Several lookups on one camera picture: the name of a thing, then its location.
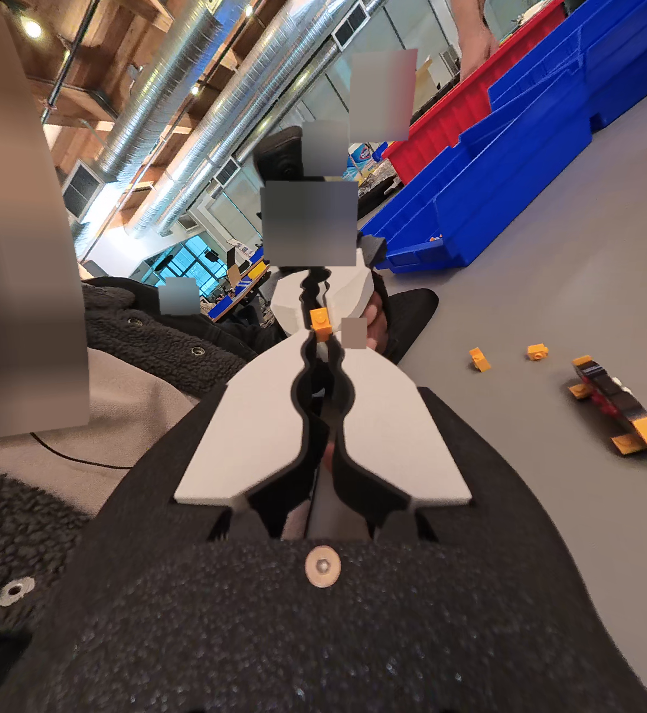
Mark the small blue bin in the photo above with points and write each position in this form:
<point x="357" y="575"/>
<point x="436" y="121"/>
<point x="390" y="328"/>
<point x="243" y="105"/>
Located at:
<point x="223" y="308"/>

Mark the dark grey fleece jacket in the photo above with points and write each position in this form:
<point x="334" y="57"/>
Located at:
<point x="150" y="334"/>

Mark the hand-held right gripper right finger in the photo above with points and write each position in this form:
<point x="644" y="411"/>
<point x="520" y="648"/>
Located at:
<point x="401" y="434"/>

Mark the clear bag of metal parts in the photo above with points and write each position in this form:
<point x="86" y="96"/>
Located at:
<point x="379" y="178"/>

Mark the blue plastic bin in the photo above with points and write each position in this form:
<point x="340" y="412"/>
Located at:
<point x="635" y="67"/>
<point x="512" y="184"/>

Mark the person's left hand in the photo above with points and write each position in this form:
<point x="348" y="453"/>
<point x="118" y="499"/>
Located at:
<point x="378" y="323"/>

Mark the red plastic bin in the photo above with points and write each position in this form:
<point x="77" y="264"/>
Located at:
<point x="440" y="133"/>

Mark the beige sweatshirt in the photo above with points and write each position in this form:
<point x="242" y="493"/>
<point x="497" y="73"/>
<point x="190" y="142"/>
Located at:
<point x="123" y="423"/>

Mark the small orange lego brick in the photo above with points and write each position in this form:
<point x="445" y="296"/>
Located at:
<point x="537" y="352"/>
<point x="475" y="354"/>
<point x="483" y="364"/>
<point x="321" y="320"/>

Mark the wooden edge desk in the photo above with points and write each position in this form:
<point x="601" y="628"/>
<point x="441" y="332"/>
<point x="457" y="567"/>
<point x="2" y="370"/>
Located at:
<point x="245" y="284"/>

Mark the black red orange lego subassembly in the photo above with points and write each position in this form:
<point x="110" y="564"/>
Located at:
<point x="618" y="401"/>

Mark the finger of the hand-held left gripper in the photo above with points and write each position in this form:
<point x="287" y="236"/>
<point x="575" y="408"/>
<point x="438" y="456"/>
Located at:
<point x="287" y="301"/>
<point x="354" y="289"/>

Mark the silver ventilation duct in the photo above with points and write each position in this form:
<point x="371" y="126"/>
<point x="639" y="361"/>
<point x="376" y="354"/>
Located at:
<point x="150" y="94"/>
<point x="234" y="111"/>

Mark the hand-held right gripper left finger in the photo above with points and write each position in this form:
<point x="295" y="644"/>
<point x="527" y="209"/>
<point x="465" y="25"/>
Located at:
<point x="245" y="434"/>

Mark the ceiling spotlight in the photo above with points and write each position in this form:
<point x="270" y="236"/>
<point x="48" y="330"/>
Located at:
<point x="32" y="29"/>

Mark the white wipes canister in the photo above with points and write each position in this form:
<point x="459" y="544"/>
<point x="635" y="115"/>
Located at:
<point x="365" y="155"/>

